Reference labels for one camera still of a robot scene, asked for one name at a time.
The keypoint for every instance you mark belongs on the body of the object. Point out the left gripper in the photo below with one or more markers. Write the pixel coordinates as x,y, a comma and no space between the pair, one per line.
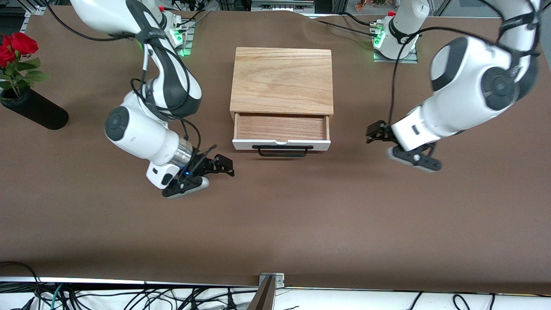
380,132

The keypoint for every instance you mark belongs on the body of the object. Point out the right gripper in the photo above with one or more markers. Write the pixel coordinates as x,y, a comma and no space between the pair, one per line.
205,165

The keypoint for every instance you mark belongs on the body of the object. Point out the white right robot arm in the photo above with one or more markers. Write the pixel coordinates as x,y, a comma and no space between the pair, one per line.
137,133

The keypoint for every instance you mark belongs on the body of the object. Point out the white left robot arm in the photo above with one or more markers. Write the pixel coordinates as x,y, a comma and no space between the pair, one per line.
469,86

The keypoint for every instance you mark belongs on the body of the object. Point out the light wooden drawer cabinet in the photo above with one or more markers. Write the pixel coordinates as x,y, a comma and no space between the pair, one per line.
282,82

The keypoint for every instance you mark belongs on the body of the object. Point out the brown table mat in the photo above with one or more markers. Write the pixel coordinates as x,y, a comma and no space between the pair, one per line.
275,206

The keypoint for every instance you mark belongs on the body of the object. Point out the orange artificial flowers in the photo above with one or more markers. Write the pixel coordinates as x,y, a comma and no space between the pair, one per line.
370,4

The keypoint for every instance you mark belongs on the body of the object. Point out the grey power strip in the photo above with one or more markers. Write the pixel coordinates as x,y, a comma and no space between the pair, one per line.
280,6

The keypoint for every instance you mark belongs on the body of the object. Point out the red roses with leaves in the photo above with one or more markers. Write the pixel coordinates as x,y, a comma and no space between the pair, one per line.
21,43

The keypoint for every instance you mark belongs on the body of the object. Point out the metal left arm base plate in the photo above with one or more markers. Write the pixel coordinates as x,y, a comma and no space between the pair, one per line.
411,58

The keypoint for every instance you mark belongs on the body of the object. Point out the silver metal edge bracket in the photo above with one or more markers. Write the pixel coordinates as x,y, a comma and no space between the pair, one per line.
279,282

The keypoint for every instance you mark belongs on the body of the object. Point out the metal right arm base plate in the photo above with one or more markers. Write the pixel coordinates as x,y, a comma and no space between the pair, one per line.
189,41

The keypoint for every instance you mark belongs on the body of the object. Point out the brown camera mount post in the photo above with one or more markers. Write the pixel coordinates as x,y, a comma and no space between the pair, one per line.
263,297

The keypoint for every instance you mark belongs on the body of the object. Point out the silver table edge rail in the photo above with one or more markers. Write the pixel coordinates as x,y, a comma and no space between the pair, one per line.
129,282

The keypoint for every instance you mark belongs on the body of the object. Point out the aluminium frame rail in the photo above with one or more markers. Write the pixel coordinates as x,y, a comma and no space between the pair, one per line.
34,8

